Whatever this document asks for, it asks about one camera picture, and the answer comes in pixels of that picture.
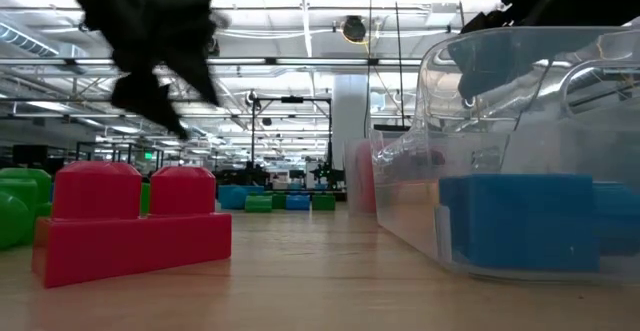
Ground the black background rig frame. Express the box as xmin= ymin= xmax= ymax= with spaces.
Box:
xmin=249 ymin=95 xmax=334 ymax=192

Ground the small blue studded brick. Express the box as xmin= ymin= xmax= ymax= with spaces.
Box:
xmin=285 ymin=193 xmax=312 ymax=212

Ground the red two-stud toy block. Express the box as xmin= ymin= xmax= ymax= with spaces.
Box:
xmin=31 ymin=159 xmax=234 ymax=290

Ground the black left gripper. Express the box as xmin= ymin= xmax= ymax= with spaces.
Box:
xmin=84 ymin=0 xmax=221 ymax=141

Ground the hanging cord reel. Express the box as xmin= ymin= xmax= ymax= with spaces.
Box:
xmin=341 ymin=14 xmax=369 ymax=45

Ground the clear plastic bin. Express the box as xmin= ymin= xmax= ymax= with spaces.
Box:
xmin=342 ymin=137 xmax=381 ymax=217
xmin=371 ymin=18 xmax=640 ymax=286

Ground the black background monitor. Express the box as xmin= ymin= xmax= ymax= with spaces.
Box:
xmin=12 ymin=143 xmax=49 ymax=167

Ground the large blue toy block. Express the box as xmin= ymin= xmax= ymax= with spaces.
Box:
xmin=438 ymin=172 xmax=601 ymax=274
xmin=593 ymin=180 xmax=640 ymax=258

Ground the long green studded brick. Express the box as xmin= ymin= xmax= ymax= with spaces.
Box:
xmin=244 ymin=192 xmax=288 ymax=214

